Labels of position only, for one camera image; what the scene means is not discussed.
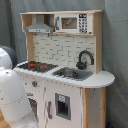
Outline right red stove knob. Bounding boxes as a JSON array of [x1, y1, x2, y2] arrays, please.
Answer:
[[32, 81, 37, 87]]

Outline grey range hood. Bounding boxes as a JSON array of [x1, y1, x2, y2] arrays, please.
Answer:
[[25, 15, 54, 34]]

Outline black stovetop red burners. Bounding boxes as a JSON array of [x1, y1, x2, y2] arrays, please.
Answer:
[[20, 61, 56, 73]]

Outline grey ice dispenser panel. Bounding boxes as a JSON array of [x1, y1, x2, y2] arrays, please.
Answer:
[[55, 93, 71, 120]]

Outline grey cabinet door handle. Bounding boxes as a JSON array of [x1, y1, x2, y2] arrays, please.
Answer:
[[47, 101, 52, 119]]

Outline wooden toy kitchen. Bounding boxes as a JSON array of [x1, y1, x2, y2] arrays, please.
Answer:
[[15, 10, 115, 128]]

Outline toy oven door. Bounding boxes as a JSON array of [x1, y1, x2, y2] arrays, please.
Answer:
[[27, 93, 39, 120]]

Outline black toy faucet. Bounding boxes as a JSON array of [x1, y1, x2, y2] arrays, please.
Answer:
[[75, 49, 95, 71]]

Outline grey toy sink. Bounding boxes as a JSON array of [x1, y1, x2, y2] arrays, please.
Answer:
[[52, 67, 92, 81]]

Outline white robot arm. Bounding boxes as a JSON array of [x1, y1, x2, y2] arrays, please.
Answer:
[[0, 46, 39, 128]]

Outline toy microwave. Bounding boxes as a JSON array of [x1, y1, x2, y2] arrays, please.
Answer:
[[55, 14, 92, 34]]

